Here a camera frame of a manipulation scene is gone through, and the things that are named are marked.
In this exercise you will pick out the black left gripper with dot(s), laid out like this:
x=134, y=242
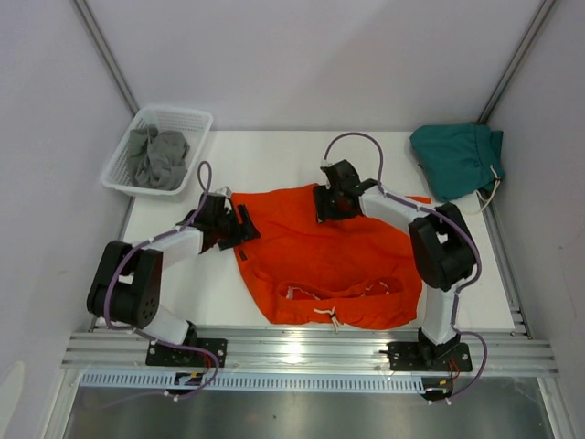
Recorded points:
x=244, y=231

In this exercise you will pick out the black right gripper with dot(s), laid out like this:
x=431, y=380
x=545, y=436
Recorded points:
x=322, y=196

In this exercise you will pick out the orange shorts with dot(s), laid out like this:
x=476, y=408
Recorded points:
x=358, y=272

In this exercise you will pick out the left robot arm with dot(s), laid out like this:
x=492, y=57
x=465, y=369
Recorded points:
x=126, y=288

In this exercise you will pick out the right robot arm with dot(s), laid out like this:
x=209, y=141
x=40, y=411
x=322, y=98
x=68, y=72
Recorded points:
x=445, y=255

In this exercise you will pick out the grey shorts in basket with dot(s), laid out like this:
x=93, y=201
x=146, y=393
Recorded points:
x=156, y=160

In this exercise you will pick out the folded green shorts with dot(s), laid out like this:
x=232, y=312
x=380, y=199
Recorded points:
x=460, y=159

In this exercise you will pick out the white plastic basket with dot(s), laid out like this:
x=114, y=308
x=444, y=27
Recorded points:
x=193, y=124

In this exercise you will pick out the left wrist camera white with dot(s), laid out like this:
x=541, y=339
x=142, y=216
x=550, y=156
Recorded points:
x=224, y=192

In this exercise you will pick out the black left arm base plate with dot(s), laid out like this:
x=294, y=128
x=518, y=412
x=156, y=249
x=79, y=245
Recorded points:
x=162, y=356

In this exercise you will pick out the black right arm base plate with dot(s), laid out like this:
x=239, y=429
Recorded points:
x=422, y=356

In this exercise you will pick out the white slotted cable duct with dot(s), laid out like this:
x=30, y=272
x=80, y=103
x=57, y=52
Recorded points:
x=236, y=381

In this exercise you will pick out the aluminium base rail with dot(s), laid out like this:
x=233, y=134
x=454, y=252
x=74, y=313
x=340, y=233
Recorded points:
x=310, y=350

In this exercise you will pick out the aluminium corner post left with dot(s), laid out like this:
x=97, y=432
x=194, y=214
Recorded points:
x=108, y=59

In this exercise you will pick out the aluminium corner post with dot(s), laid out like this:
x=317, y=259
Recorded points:
x=108, y=59
x=526, y=43

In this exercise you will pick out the aluminium corner post right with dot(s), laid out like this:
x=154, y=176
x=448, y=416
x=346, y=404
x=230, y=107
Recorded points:
x=526, y=43

